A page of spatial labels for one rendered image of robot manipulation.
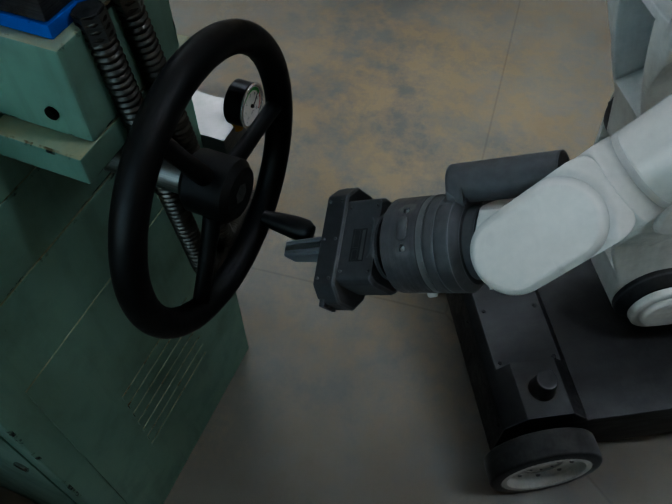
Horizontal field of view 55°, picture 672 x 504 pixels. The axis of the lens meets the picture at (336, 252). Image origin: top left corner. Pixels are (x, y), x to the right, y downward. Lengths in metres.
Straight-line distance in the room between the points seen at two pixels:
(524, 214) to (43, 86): 0.38
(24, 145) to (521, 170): 0.40
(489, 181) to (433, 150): 1.26
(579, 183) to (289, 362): 1.01
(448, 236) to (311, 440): 0.85
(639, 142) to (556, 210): 0.07
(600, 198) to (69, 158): 0.41
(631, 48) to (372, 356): 0.80
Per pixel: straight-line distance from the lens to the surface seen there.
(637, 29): 0.92
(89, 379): 0.88
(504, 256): 0.50
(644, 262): 1.18
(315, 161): 1.75
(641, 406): 1.29
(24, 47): 0.54
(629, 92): 0.95
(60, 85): 0.54
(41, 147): 0.59
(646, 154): 0.49
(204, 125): 0.94
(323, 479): 1.30
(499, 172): 0.53
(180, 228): 0.69
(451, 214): 0.54
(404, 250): 0.55
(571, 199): 0.47
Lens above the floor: 1.24
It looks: 53 degrees down
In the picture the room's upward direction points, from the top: straight up
